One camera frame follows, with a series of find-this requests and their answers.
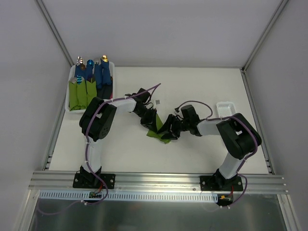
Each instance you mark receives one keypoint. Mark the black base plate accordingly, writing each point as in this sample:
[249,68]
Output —
[86,180]
[218,183]

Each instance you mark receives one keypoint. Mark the white perforated utensil tray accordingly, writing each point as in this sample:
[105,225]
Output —
[225,109]

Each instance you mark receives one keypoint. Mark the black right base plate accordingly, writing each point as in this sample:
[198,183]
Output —
[218,183]

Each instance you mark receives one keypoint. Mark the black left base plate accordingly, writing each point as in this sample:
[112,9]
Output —
[86,180]

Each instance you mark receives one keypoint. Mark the dark rolled napkin bundle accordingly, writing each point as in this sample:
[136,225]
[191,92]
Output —
[105,92]

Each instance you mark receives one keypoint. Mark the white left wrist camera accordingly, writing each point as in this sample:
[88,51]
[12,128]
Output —
[157,101]

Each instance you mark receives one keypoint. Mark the white bin of rolled napkins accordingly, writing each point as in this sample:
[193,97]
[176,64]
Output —
[71,74]

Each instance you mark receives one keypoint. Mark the green paper napkin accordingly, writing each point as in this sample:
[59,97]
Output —
[152,134]

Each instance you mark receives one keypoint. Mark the white slotted cable duct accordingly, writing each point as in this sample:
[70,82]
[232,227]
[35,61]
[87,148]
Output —
[130,196]

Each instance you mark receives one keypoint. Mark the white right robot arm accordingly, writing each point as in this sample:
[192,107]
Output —
[239,137]

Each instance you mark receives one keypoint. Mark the aluminium mounting rail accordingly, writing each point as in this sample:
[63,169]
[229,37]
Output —
[157,182]

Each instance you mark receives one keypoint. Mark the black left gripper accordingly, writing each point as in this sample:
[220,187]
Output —
[149,117]

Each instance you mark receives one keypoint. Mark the green rolled napkin bundle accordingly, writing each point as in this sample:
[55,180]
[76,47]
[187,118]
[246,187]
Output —
[81,93]
[91,89]
[73,101]

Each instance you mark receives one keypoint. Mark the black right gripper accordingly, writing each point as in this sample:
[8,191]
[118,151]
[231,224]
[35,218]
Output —
[173,124]

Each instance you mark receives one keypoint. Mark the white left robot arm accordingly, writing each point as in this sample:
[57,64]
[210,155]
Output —
[96,123]

